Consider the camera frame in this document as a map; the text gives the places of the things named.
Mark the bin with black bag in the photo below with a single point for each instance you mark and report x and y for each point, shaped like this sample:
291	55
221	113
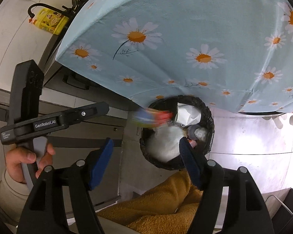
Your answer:
207	117

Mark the colourful snack wrapper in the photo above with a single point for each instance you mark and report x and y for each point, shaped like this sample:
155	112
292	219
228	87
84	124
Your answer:
151	118

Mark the white paper sheet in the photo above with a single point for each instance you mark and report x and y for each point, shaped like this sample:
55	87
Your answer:
185	114

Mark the person's left hand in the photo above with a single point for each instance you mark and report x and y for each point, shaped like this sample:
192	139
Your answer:
14	160

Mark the blue daisy print tablecloth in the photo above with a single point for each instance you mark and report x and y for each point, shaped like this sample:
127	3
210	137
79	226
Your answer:
185	17

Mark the black faucet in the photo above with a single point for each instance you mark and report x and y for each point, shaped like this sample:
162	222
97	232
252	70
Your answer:
29	11

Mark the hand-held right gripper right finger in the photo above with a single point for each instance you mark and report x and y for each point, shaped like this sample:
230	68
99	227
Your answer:
191	165

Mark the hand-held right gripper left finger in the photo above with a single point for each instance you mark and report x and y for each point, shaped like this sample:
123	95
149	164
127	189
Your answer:
101	168

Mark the person's left forearm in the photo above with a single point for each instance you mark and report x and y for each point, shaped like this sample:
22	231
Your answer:
7	199

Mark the dark metal frame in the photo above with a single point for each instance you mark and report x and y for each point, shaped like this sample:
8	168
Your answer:
290	197

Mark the yellow dish soap bottle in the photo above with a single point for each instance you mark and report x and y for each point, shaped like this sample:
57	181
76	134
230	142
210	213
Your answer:
48	22

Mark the clear plastic bag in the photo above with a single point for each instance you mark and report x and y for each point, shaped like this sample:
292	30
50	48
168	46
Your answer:
200	132

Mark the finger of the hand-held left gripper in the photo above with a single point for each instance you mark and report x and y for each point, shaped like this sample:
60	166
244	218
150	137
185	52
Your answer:
88	113

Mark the large white cloth wad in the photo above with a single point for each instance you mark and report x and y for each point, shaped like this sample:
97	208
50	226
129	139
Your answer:
166	141

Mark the grey cabinet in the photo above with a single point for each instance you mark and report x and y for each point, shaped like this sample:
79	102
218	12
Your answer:
75	136

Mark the person's yellow fleece trousers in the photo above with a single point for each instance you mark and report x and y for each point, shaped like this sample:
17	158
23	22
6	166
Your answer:
156	204

